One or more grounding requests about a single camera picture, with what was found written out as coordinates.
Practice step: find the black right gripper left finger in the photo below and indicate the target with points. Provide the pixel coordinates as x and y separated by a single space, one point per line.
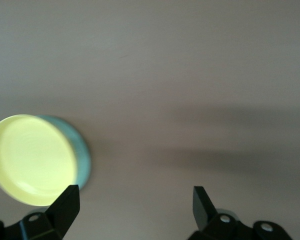
62 212

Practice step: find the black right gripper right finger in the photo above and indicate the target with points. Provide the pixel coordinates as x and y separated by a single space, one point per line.
205 212

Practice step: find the yellow plate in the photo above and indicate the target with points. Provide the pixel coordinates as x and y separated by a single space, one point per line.
32 160

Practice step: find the pale green plate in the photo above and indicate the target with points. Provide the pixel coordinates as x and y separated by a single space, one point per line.
82 155

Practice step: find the brown table cover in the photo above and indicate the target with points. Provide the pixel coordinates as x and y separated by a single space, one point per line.
190 62

